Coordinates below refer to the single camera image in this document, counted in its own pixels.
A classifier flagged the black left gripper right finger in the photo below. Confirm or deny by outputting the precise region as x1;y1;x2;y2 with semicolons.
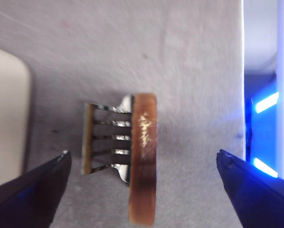
216;149;284;228

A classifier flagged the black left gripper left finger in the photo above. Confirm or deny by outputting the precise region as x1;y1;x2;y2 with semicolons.
0;149;72;228

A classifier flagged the brown wholegrain bread slice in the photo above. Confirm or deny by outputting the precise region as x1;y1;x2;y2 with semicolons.
128;92;158;225

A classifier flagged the cream toaster with chrome top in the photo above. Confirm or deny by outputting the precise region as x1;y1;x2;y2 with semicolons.
0;45;31;190

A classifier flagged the shiny metal toast rack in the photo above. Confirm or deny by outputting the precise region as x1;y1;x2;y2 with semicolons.
80;94;136;186

